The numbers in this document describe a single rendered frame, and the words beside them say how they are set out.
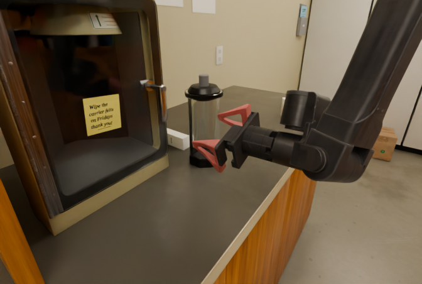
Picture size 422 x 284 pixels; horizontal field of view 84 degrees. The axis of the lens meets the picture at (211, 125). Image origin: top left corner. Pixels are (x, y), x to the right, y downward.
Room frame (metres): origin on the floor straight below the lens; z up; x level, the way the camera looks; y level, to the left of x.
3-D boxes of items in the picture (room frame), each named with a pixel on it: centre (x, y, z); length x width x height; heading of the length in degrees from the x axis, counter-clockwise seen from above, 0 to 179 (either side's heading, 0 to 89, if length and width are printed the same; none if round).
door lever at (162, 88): (0.54, 0.13, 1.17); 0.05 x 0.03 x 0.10; 53
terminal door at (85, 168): (0.47, 0.22, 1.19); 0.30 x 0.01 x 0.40; 143
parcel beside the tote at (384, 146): (2.37, -1.82, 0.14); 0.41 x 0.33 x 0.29; 60
